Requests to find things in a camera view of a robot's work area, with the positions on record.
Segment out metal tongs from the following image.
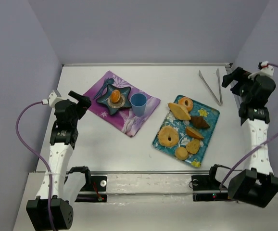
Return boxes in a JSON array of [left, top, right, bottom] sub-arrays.
[[198, 69, 223, 106]]

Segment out orange round bun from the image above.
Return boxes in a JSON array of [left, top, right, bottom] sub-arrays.
[[111, 90, 121, 103]]

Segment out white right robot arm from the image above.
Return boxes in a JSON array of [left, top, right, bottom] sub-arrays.
[[209, 64, 278, 208]]

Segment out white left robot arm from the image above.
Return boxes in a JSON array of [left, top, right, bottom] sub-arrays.
[[26, 90, 91, 231]]

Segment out long pale bread loaf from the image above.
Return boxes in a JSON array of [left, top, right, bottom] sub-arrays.
[[168, 103, 191, 121]]

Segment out small brown bread slice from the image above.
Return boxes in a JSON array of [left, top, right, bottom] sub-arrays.
[[185, 126, 204, 140]]

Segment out dark star-shaped plate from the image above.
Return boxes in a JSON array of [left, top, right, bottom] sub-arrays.
[[96, 85, 131, 116]]

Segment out purple patterned cloth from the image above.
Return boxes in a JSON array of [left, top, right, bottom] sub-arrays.
[[84, 71, 161, 137]]

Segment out brown chocolate croissant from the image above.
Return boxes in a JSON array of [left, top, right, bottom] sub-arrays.
[[190, 116, 210, 129]]

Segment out blue plastic cup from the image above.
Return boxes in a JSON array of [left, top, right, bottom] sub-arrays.
[[130, 93, 147, 117]]

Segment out teal floral tray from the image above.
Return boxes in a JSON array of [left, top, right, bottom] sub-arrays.
[[152, 95, 220, 168]]

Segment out yellow-brown muffin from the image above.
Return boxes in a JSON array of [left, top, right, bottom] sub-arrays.
[[186, 139, 200, 154]]

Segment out round yellow bun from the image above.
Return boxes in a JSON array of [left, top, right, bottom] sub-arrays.
[[175, 147, 189, 161]]

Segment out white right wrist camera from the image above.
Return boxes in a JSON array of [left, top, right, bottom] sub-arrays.
[[248, 61, 274, 80]]

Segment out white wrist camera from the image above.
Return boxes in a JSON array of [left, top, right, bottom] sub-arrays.
[[248, 61, 274, 80], [41, 90, 63, 108]]

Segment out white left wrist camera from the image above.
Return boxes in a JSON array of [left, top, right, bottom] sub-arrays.
[[41, 90, 63, 108]]

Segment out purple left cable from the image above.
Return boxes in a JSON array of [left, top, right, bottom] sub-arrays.
[[15, 101, 58, 229]]

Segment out glazed ring donut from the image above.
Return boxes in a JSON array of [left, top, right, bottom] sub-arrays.
[[178, 97, 193, 112]]

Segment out metal table front rail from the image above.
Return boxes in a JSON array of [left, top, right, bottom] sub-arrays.
[[90, 170, 209, 175]]

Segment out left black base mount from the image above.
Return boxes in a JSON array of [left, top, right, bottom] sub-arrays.
[[75, 175, 107, 203]]

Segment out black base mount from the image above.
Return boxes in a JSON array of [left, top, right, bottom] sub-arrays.
[[75, 175, 107, 203], [189, 175, 231, 202]]

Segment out large bagel ring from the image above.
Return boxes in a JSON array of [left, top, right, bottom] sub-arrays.
[[158, 126, 179, 147]]

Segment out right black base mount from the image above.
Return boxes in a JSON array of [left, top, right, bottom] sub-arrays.
[[189, 175, 231, 202]]

